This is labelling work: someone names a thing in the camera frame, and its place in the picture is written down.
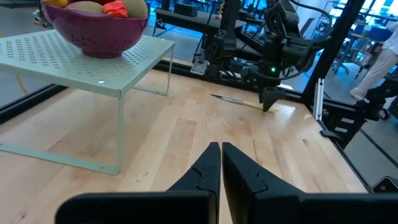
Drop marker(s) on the black background table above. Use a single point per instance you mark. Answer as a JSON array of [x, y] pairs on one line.
[[192, 21]]

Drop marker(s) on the pale green perforated metal shelf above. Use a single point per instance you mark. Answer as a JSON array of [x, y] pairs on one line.
[[46, 59]]

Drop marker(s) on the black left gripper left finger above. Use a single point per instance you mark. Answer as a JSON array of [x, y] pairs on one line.
[[186, 205]]

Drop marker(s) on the black control box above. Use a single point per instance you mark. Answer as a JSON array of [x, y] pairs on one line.
[[342, 127]]

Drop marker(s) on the small red orange fruit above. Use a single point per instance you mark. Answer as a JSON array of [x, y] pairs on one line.
[[115, 8]]

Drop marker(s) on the yellow orange small pear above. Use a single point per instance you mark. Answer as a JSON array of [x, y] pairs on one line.
[[56, 2]]

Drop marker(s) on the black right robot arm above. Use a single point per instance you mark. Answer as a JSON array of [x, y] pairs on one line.
[[227, 31]]

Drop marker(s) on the silver aluminium bracket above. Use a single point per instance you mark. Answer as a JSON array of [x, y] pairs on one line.
[[318, 99]]

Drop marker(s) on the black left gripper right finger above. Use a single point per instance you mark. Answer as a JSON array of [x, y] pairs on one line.
[[280, 208]]

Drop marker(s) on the person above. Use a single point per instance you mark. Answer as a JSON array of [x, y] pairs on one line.
[[376, 68]]

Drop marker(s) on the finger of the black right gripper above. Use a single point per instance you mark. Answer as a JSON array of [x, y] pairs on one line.
[[266, 96], [278, 95]]

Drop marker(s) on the purple plastic colander bowl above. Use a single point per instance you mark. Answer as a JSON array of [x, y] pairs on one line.
[[93, 37]]

